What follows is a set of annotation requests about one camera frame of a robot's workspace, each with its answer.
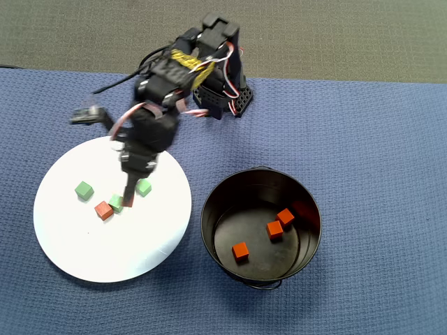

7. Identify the blue woven cloth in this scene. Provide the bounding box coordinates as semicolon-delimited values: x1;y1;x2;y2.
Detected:
0;68;447;335

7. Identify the white round plate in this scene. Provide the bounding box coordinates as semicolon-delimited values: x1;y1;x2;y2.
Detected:
33;135;193;283

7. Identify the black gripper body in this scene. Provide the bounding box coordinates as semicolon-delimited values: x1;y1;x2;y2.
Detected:
119;145;161;176

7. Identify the black metal bucket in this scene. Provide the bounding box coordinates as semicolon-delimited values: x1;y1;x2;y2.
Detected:
200;166;322;291

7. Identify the thin black camera cable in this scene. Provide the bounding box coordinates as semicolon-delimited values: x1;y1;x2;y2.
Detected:
92;71;144;95

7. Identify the green cube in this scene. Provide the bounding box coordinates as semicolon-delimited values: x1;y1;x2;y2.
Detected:
108;194;125;214
135;178;152;198
74;180;94;202

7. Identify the camera circuit board on bracket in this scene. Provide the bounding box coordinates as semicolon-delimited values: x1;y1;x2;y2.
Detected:
68;105;115;133

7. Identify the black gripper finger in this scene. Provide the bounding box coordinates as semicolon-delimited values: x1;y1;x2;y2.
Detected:
123;172;141;202

